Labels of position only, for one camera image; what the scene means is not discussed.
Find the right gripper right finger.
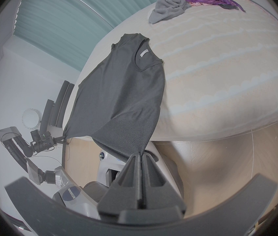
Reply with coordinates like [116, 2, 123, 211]
[142, 151, 187, 216]

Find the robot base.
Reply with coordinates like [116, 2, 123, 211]
[52, 142, 185, 220]

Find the small black garment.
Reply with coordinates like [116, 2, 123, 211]
[219, 4, 238, 11]

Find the bed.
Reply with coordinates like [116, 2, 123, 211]
[80, 0, 278, 142]

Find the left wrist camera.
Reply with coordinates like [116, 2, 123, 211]
[30, 129, 42, 142]

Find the black chest of drawers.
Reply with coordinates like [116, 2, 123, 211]
[49, 81, 75, 128]

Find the black T-shirt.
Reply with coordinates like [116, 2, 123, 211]
[63, 33, 166, 165]

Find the black dressing table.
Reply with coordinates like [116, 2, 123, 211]
[39, 99, 55, 132]

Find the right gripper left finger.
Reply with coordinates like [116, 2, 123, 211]
[97, 153, 142, 218]

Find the grey garment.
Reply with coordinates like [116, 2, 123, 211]
[148, 0, 192, 25]

